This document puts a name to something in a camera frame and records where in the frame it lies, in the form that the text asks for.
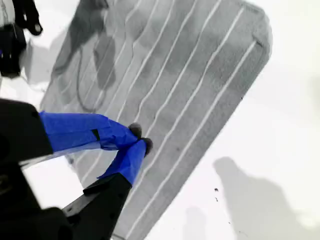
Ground grey white-striped towel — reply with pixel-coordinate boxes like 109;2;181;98
39;0;274;240

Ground black camera box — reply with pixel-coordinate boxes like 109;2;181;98
0;23;28;79

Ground black camera stalk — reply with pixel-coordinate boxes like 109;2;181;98
11;0;44;36

